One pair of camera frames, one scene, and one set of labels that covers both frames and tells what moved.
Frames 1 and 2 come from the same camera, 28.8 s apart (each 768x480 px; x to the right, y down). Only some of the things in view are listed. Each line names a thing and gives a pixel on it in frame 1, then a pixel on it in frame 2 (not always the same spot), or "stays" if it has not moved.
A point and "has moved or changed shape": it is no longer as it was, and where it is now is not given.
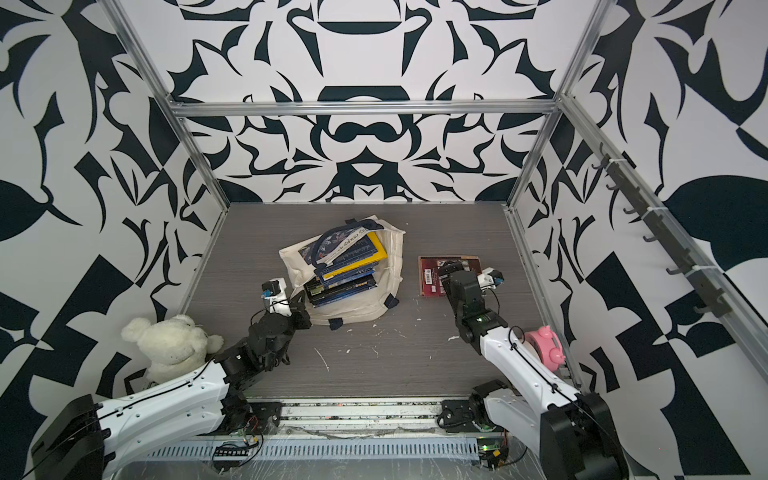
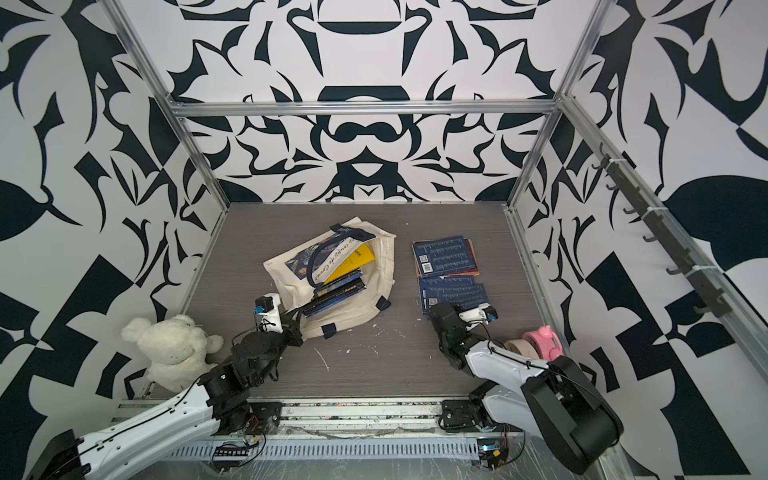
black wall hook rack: [719, 304] stays
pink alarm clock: [548, 347] stays
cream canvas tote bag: [368, 304] has moved or changed shape
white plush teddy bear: [170, 346] stays
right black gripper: [450, 270] to [455, 308]
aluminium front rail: [358, 417] stays
